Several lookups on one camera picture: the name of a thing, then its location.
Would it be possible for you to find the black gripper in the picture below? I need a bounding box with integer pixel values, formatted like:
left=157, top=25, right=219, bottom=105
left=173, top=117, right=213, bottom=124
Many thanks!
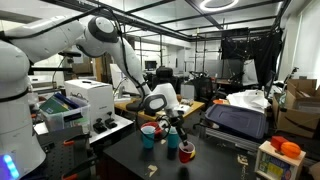
left=159, top=115, right=188, bottom=145

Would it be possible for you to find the red plastic cup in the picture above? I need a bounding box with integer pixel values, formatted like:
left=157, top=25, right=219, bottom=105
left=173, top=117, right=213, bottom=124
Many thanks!
left=179, top=142, right=196, bottom=163

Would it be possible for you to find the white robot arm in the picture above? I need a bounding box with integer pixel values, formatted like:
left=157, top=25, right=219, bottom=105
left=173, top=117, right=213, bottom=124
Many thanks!
left=0, top=16, right=187, bottom=180

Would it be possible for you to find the blue cup right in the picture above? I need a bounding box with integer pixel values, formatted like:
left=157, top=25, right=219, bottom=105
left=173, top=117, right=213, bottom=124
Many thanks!
left=167, top=127, right=179, bottom=149

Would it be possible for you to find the blue cup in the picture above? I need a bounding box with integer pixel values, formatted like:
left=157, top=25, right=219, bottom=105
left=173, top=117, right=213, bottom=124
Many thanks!
left=141, top=126, right=155, bottom=149
left=167, top=127, right=179, bottom=149

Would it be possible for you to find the red bowl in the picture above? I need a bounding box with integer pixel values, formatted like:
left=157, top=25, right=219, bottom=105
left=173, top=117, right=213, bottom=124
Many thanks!
left=141, top=122, right=162, bottom=138

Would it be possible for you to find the blue cup left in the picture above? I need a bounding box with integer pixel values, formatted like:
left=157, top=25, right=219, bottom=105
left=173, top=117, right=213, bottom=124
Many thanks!
left=141, top=126, right=155, bottom=149

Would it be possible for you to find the orange bowl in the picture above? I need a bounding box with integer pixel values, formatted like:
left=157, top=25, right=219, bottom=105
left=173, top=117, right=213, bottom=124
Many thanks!
left=213, top=99, right=229, bottom=105

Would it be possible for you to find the wooden desk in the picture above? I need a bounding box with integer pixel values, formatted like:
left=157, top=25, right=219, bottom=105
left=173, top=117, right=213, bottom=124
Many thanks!
left=114, top=97, right=205, bottom=121

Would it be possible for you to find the black office chair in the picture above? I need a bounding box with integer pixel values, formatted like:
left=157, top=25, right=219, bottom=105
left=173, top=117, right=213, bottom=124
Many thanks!
left=152, top=66, right=178, bottom=87

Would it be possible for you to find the blue plastic bin lid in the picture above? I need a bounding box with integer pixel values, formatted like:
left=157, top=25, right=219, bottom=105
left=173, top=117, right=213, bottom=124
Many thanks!
left=205, top=104, right=266, bottom=139

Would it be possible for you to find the white cardboard box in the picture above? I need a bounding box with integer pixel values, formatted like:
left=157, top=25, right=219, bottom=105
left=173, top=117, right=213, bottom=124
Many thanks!
left=64, top=79, right=114, bottom=128

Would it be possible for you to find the black curtain backdrop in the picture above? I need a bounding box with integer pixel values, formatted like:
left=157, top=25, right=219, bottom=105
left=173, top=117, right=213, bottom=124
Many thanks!
left=221, top=28, right=283, bottom=85

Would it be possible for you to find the red toy block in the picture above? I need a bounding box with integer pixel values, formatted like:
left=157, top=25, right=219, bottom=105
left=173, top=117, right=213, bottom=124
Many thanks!
left=271, top=136, right=287, bottom=150

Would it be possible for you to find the wooden toy box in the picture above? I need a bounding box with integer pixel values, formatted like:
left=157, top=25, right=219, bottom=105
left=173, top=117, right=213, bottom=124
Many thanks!
left=255, top=141, right=306, bottom=180

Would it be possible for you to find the orange toy ball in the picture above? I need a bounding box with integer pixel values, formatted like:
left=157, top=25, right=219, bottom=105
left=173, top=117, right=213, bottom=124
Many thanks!
left=280, top=142, right=301, bottom=158

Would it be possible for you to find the clear plastic storage bin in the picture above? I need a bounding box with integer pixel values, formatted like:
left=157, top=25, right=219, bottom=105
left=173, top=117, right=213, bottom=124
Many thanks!
left=40, top=93, right=90, bottom=132

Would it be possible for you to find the brown cardboard box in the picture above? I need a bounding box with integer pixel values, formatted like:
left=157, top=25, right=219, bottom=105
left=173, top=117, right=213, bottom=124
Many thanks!
left=272, top=79, right=320, bottom=139

